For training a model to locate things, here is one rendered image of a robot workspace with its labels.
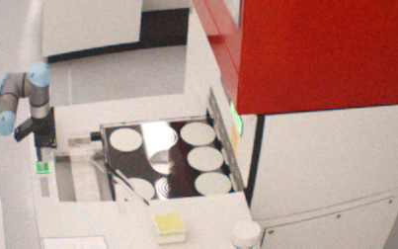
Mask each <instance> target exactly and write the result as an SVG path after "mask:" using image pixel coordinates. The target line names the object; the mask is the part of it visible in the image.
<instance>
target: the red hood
mask: <svg viewBox="0 0 398 249"><path fill-rule="evenodd" d="M191 1H192V3H193V5H194V7H195V10H196V12H197V14H198V17H199V21H200V23H201V25H202V28H203V31H204V33H205V35H206V38H207V41H208V43H209V46H210V48H211V51H213V53H214V56H215V59H216V62H217V64H218V67H219V70H220V73H221V75H222V78H223V82H224V85H226V87H227V90H228V93H229V96H230V98H231V102H232V105H233V108H234V110H235V112H236V114H237V115H251V114H259V115H262V114H263V113H264V114H274V113H285V112H296V111H306V110H316V109H322V110H327V109H336V108H344V107H350V108H353V107H361V106H377V105H384V104H386V105H391V104H398V0H191Z"/></svg>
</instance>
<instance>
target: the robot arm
mask: <svg viewBox="0 0 398 249"><path fill-rule="evenodd" d="M49 82H50V77H49V70H48V65H47V64H46V63H45V62H37V63H34V64H33V65H31V66H30V68H29V70H28V72H21V73H11V74H10V73H7V74H2V75H0V135H2V136H8V135H10V134H11V133H12V132H13V130H14V127H15V122H16V114H17V110H18V106H19V99H26V98H29V101H30V106H29V108H30V113H31V117H30V118H28V119H27V120H26V121H24V122H22V123H21V124H20V125H19V126H18V127H16V128H15V130H14V139H15V140H17V142H18V143H19V141H22V140H23V139H24V138H25V137H26V136H29V134H31V133H33V134H34V142H35V148H36V152H37V159H38V164H39V165H40V167H42V164H43V163H45V162H50V161H52V160H53V156H52V155H51V154H50V153H52V148H57V140H56V127H55V117H54V106H52V107H51V106H50V100H49V98H50V93H49ZM54 140H55V142H54ZM54 144H55V145H54ZM48 153H49V154H48Z"/></svg>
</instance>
